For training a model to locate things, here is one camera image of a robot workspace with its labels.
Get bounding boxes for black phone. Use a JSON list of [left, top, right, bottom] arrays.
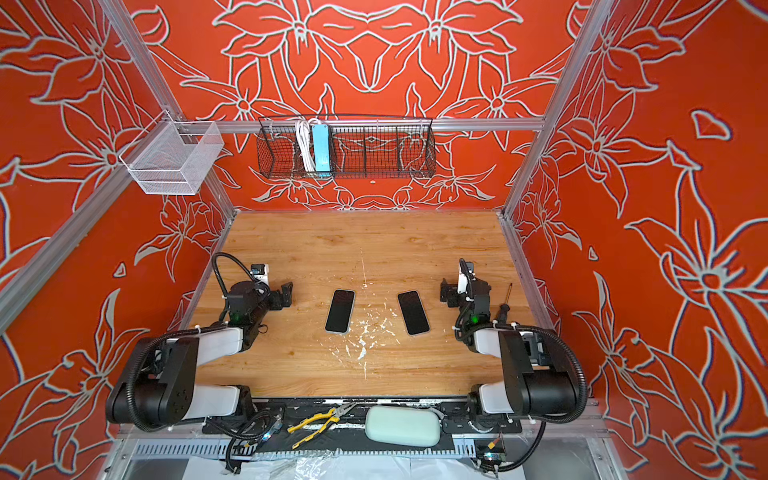
[[324, 290, 356, 335], [398, 291, 430, 336]]

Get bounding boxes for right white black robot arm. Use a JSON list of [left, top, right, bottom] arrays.
[[440, 259, 588, 424]]

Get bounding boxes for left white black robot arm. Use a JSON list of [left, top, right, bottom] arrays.
[[105, 252, 294, 439]]

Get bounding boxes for black phone on table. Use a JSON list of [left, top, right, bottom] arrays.
[[324, 290, 356, 335]]

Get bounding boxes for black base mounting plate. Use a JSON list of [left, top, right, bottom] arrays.
[[234, 396, 522, 458]]

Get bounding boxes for pale green pouch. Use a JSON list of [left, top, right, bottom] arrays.
[[365, 406, 442, 448]]

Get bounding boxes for light blue box in basket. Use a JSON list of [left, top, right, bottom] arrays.
[[312, 123, 331, 176]]

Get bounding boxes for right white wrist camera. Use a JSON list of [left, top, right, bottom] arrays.
[[457, 263, 471, 294]]

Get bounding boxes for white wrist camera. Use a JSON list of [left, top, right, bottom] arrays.
[[250, 264, 269, 284], [457, 263, 471, 294]]

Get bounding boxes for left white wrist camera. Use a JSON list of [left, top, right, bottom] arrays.
[[250, 264, 269, 284]]

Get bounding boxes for black handled screwdriver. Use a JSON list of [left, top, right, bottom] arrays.
[[496, 282, 514, 324]]

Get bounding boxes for yellow handled pliers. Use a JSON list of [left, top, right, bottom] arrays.
[[288, 402, 357, 450]]

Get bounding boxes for black wire wall basket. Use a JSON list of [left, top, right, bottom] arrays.
[[256, 115, 437, 180]]

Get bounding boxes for white cable bundle in basket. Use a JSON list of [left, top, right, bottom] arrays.
[[295, 119, 317, 174]]

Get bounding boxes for clear plastic wall bin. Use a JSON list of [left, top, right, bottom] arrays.
[[119, 121, 224, 195]]

